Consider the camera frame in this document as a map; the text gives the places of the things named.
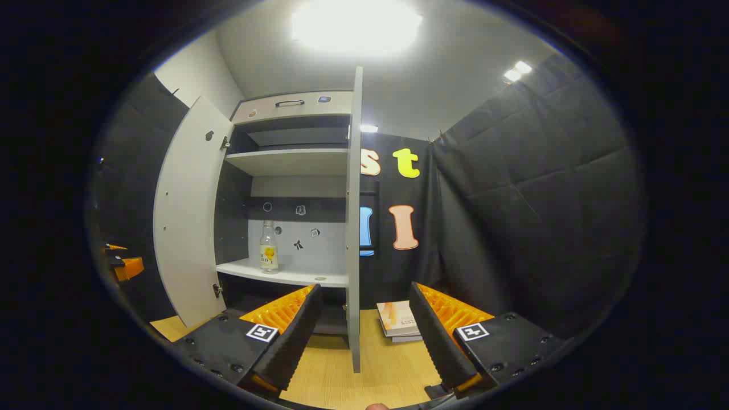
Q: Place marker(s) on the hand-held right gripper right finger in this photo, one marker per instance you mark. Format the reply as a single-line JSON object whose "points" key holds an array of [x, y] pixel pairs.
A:
{"points": [[438, 341]]}

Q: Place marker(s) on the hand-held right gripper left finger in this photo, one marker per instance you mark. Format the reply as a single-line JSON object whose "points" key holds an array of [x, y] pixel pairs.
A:
{"points": [[293, 341]]}

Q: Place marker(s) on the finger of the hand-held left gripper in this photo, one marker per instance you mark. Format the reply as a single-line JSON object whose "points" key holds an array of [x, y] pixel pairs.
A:
{"points": [[130, 269], [115, 247]]}

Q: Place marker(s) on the grey cabinet door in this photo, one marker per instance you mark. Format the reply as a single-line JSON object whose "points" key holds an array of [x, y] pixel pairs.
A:
{"points": [[354, 228], [188, 216]]}

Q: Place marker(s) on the clear plastic bottle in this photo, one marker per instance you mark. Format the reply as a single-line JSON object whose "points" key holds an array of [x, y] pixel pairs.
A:
{"points": [[269, 256]]}

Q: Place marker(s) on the grey cabinet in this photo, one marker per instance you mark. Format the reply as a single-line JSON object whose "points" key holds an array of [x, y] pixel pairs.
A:
{"points": [[290, 162]]}

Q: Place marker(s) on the grey cabinet drawer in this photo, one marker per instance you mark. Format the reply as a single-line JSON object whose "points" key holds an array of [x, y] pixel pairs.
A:
{"points": [[262, 112]]}

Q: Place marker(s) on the blue cover book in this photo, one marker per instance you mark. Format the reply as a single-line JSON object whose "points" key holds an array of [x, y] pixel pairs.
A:
{"points": [[408, 339]]}

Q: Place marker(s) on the beige cover book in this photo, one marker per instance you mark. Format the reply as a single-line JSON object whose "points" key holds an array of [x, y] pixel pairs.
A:
{"points": [[396, 316]]}

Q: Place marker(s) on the black backdrop cloth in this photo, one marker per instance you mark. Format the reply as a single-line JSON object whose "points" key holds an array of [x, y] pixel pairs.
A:
{"points": [[512, 216]]}

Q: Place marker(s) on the narrow ceiling light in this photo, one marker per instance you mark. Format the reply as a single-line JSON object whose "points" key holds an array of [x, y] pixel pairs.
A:
{"points": [[369, 128]]}

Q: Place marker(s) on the small double ceiling light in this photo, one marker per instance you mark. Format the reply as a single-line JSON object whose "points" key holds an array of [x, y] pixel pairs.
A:
{"points": [[517, 71]]}

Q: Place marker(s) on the large ceiling light panel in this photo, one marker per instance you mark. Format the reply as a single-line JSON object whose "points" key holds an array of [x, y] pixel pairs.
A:
{"points": [[356, 25]]}

